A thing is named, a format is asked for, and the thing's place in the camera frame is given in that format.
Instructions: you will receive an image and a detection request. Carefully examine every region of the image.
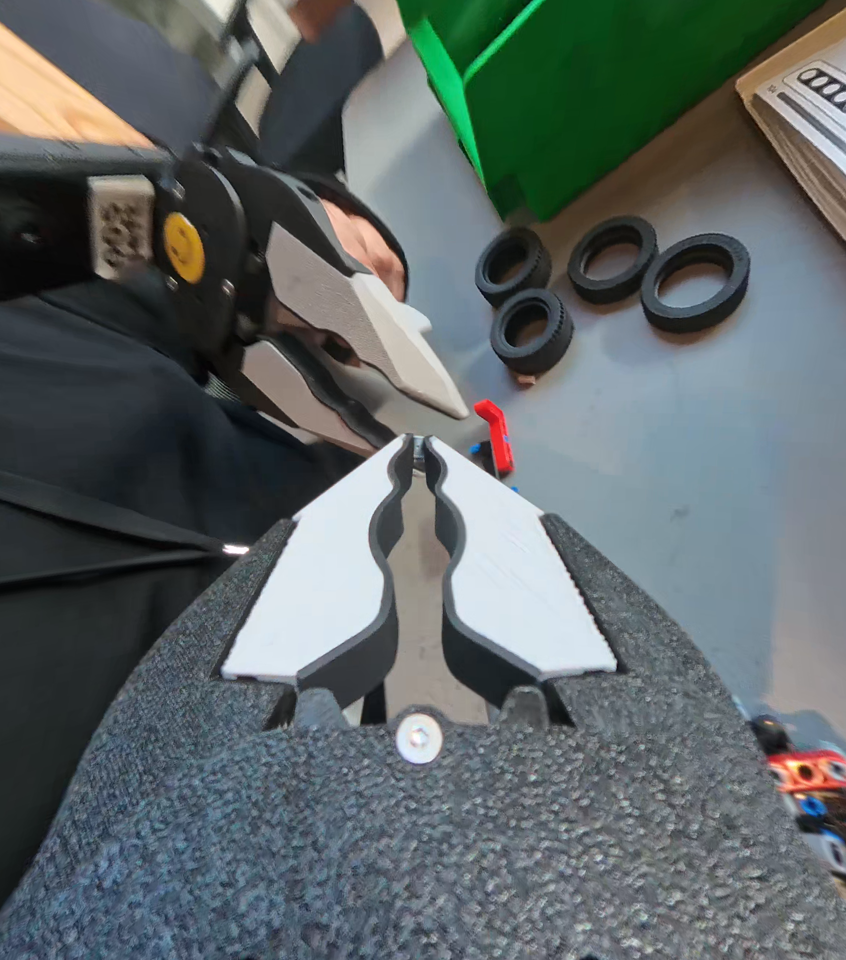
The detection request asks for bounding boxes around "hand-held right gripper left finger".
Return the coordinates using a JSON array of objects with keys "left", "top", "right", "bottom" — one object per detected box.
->
[{"left": 220, "top": 433, "right": 415, "bottom": 706}]

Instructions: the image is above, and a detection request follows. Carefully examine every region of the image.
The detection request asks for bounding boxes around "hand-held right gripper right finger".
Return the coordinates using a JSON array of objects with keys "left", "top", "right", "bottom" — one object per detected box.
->
[{"left": 421, "top": 435, "right": 619, "bottom": 710}]

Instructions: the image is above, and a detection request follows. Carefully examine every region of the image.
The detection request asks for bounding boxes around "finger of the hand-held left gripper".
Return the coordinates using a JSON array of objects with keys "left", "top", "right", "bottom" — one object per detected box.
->
[
  {"left": 241, "top": 330, "right": 399, "bottom": 456},
  {"left": 269, "top": 223, "right": 470, "bottom": 421}
]

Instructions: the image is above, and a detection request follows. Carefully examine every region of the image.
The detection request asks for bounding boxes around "small black red blue assembly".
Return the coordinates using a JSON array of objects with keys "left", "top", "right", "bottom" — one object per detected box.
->
[{"left": 470, "top": 399, "right": 520, "bottom": 479}]

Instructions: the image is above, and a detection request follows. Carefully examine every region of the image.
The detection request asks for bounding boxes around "green plastic storage bin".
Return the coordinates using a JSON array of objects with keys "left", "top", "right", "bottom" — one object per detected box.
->
[{"left": 396, "top": 0, "right": 829, "bottom": 224}]

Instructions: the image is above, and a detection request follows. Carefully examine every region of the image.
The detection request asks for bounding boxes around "partly built toy car model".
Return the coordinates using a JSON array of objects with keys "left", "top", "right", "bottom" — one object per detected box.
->
[{"left": 749, "top": 712, "right": 846, "bottom": 939}]

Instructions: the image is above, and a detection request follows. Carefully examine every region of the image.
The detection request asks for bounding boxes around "person's left forearm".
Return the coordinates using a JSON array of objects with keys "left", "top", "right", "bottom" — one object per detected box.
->
[{"left": 261, "top": 0, "right": 410, "bottom": 252}]

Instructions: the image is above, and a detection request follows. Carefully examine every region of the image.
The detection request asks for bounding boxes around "person's left hand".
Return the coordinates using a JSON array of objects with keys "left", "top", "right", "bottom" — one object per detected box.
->
[{"left": 318, "top": 198, "right": 409, "bottom": 303}]

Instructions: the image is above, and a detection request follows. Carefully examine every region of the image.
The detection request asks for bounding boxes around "light wooden beam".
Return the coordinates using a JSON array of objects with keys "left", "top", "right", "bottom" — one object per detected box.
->
[{"left": 0, "top": 0, "right": 152, "bottom": 149}]

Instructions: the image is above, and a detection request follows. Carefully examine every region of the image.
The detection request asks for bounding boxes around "black rubber toy tire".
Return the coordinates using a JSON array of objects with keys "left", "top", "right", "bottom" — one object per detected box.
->
[
  {"left": 640, "top": 232, "right": 752, "bottom": 336},
  {"left": 489, "top": 287, "right": 576, "bottom": 375},
  {"left": 474, "top": 225, "right": 553, "bottom": 310},
  {"left": 567, "top": 214, "right": 661, "bottom": 306}
]

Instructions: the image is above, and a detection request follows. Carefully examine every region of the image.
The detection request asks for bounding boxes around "person's dark jacket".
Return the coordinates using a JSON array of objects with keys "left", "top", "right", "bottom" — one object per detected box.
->
[{"left": 0, "top": 285, "right": 401, "bottom": 960}]

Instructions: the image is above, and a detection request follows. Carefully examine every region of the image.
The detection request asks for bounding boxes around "thick open instruction booklet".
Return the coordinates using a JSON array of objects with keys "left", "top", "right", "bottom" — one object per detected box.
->
[{"left": 736, "top": 0, "right": 846, "bottom": 310}]

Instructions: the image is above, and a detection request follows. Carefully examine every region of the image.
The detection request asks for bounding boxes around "black lanyard with badge reel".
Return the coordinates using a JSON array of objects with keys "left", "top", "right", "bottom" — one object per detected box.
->
[{"left": 0, "top": 456, "right": 250, "bottom": 599}]

